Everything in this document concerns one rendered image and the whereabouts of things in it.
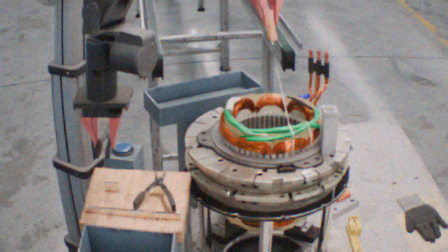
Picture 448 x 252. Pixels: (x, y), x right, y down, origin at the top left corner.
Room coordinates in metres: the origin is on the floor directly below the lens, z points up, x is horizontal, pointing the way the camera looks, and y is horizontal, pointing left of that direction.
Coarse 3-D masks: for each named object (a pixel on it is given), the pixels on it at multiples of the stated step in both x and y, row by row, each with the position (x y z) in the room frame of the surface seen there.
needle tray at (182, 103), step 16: (192, 80) 1.60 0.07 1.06; (208, 80) 1.62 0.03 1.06; (224, 80) 1.63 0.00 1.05; (240, 80) 1.65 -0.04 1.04; (144, 96) 1.55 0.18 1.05; (160, 96) 1.57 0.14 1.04; (176, 96) 1.58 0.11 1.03; (192, 96) 1.60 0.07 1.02; (208, 96) 1.60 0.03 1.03; (224, 96) 1.52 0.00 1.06; (240, 96) 1.53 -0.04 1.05; (160, 112) 1.46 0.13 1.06; (176, 112) 1.47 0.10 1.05; (192, 112) 1.49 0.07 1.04; (176, 128) 1.57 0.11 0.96
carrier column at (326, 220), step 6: (324, 210) 1.25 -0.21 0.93; (330, 210) 1.25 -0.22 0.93; (324, 216) 1.25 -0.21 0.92; (330, 216) 1.25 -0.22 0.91; (324, 222) 1.25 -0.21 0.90; (330, 222) 1.25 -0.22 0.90; (324, 228) 1.25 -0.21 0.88; (324, 234) 1.25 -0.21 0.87; (318, 240) 1.26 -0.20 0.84; (324, 240) 1.25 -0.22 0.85; (318, 246) 1.25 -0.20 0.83; (324, 246) 1.25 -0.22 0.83
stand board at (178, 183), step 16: (96, 176) 1.17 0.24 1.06; (112, 176) 1.17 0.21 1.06; (128, 176) 1.18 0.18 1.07; (144, 176) 1.18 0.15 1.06; (176, 176) 1.18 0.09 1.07; (96, 192) 1.11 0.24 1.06; (112, 192) 1.12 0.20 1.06; (128, 192) 1.12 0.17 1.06; (176, 192) 1.12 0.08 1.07; (128, 208) 1.06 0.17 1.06; (144, 208) 1.07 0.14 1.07; (160, 208) 1.07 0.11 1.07; (176, 208) 1.07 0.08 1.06; (80, 224) 1.01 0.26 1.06; (96, 224) 1.00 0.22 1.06; (112, 224) 1.01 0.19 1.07; (128, 224) 1.01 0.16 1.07; (144, 224) 1.02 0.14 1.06; (160, 224) 1.02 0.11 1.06; (176, 224) 1.02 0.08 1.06
